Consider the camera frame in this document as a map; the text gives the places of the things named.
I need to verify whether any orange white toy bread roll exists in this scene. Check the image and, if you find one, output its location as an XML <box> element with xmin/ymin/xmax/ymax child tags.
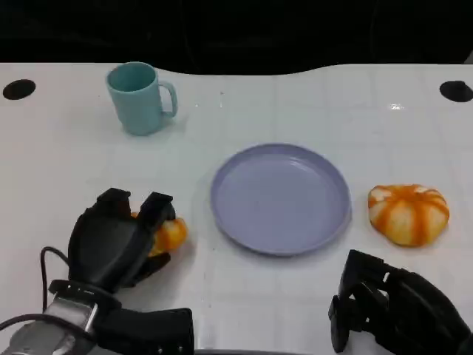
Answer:
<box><xmin>367</xmin><ymin>183</ymin><xmax>451</xmax><ymax>248</ymax></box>
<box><xmin>131</xmin><ymin>211</ymin><xmax>188</xmax><ymax>258</ymax></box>

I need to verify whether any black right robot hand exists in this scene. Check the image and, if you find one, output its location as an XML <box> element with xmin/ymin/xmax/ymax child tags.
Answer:
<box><xmin>327</xmin><ymin>249</ymin><xmax>473</xmax><ymax>355</ymax></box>

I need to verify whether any pale green mug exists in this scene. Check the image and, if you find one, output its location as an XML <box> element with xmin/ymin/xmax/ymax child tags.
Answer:
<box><xmin>106</xmin><ymin>61</ymin><xmax>179</xmax><ymax>137</ymax></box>

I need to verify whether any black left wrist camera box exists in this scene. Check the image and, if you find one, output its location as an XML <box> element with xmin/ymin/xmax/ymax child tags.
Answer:
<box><xmin>95</xmin><ymin>307</ymin><xmax>195</xmax><ymax>355</ymax></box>

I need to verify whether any black table grommet hole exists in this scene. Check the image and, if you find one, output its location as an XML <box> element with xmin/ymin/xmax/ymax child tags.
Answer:
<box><xmin>439</xmin><ymin>80</ymin><xmax>473</xmax><ymax>103</ymax></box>
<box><xmin>2</xmin><ymin>78</ymin><xmax>37</xmax><ymax>101</ymax></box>

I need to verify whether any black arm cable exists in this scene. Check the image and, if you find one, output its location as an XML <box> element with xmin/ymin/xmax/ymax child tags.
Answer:
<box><xmin>39</xmin><ymin>246</ymin><xmax>71</xmax><ymax>314</ymax></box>
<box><xmin>0</xmin><ymin>313</ymin><xmax>98</xmax><ymax>343</ymax></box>

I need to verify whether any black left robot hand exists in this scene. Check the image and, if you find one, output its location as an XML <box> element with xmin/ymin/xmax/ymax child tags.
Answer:
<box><xmin>67</xmin><ymin>187</ymin><xmax>177</xmax><ymax>297</ymax></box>

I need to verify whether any lilac plate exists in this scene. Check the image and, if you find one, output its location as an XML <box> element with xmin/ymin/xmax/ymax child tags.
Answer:
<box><xmin>210</xmin><ymin>143</ymin><xmax>353</xmax><ymax>257</ymax></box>

